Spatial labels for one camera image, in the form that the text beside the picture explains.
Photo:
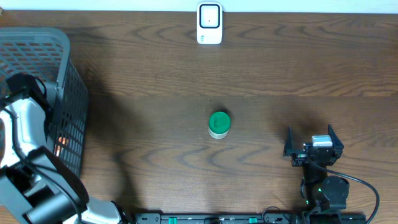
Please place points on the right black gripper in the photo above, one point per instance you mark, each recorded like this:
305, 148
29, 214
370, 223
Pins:
339, 145

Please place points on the green lid jar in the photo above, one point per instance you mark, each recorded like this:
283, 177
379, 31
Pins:
219, 125

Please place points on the small orange snack box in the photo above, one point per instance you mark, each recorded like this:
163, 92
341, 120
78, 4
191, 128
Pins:
60, 145

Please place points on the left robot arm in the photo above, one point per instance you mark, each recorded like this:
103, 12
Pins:
36, 186

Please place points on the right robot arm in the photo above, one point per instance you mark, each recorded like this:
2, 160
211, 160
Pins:
325, 194

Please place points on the white barcode scanner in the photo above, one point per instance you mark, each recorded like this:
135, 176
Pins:
209, 23

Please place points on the grey plastic basket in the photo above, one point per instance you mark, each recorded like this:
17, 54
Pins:
44, 52

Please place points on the black mounting rail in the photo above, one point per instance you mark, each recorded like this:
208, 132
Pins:
271, 218

